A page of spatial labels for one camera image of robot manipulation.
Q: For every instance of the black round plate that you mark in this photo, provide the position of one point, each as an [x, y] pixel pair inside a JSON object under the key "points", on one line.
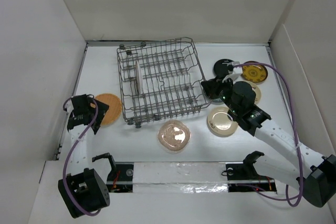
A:
{"points": [[221, 70]]}

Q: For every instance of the white plate with red characters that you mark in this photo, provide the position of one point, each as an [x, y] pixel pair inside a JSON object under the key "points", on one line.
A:
{"points": [[139, 78]]}

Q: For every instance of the brown translucent square plate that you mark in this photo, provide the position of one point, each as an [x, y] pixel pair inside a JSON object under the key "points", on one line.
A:
{"points": [[174, 135]]}

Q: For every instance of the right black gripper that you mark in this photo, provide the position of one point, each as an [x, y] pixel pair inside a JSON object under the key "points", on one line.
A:
{"points": [[211, 87]]}

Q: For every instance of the cream plate with black print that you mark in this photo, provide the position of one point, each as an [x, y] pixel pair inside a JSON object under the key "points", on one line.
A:
{"points": [[257, 91]]}

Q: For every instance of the cream plate with gold centre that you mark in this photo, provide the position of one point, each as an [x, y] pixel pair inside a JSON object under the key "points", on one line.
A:
{"points": [[220, 122]]}

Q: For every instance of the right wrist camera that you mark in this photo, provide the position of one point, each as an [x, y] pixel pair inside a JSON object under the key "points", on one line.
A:
{"points": [[234, 71]]}

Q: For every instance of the yellow and brown patterned plate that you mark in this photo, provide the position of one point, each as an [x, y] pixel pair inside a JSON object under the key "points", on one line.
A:
{"points": [[254, 73]]}

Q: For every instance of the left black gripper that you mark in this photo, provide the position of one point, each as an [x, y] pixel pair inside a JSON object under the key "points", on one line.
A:
{"points": [[103, 109]]}

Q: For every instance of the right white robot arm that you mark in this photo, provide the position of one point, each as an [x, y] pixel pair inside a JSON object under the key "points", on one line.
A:
{"points": [[309, 172]]}

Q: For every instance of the orange woven round plate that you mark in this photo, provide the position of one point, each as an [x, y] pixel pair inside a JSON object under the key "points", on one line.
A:
{"points": [[115, 107]]}

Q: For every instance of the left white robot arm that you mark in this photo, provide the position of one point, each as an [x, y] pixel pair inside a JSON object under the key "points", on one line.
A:
{"points": [[83, 184]]}

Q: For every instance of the grey wire dish rack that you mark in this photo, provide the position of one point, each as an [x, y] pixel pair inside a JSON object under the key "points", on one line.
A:
{"points": [[172, 76]]}

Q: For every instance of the blue floral teal plate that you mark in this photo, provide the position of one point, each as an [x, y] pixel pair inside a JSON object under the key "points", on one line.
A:
{"points": [[212, 97]]}

